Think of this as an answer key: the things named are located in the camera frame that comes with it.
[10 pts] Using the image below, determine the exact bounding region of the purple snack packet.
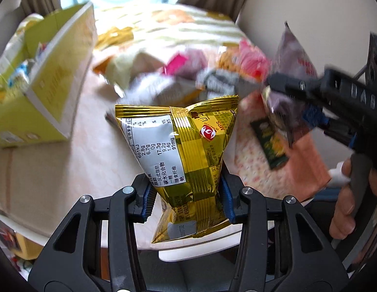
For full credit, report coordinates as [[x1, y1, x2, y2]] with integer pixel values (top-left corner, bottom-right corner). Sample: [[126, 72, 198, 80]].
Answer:
[[261, 21, 319, 146]]

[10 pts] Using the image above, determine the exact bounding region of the floral striped blanket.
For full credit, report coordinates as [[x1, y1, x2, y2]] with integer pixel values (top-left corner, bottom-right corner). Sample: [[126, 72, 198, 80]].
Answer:
[[94, 4, 246, 80]]

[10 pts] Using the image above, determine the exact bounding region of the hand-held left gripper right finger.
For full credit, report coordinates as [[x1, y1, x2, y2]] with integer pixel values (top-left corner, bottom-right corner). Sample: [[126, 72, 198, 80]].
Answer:
[[219, 161, 350, 292]]

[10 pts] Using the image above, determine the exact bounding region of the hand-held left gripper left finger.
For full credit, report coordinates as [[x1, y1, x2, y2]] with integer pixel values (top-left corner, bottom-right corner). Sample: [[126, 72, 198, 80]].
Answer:
[[27, 173, 157, 292]]

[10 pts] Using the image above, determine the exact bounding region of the red printed box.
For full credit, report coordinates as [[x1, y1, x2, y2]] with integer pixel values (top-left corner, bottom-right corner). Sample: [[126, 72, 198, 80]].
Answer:
[[0, 219, 17, 250]]

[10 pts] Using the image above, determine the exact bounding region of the person's right hand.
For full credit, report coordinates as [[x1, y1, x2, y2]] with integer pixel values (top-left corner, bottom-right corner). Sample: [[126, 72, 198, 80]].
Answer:
[[330, 158, 377, 241]]

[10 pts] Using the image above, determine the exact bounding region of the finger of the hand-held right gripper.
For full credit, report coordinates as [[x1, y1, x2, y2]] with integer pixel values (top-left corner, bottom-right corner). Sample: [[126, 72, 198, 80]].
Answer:
[[301, 103, 356, 148], [264, 72, 327, 101]]

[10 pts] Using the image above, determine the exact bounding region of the yellow plastic item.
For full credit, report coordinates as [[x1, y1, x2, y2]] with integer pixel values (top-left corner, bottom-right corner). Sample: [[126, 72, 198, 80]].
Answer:
[[12, 234, 40, 260]]

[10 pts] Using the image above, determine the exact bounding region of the orange patterned cloth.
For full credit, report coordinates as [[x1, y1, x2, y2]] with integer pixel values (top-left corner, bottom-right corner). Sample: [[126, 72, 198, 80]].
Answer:
[[234, 91, 332, 203]]

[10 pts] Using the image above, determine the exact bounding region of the yellow-green cardboard box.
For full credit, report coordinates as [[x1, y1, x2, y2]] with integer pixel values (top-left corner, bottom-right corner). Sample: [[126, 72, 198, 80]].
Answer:
[[0, 1, 98, 148]]

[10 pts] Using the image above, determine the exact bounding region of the dark green snack packet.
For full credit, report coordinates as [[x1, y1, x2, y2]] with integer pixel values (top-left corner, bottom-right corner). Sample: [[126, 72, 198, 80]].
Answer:
[[250, 119, 290, 170]]

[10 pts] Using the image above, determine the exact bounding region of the gold foil snack packet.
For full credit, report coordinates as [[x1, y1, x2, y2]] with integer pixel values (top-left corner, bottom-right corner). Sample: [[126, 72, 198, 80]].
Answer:
[[115, 95, 239, 244]]

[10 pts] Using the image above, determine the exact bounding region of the pile of colourful snack packets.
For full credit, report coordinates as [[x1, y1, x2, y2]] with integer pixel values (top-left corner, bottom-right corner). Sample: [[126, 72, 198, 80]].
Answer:
[[93, 39, 272, 104]]

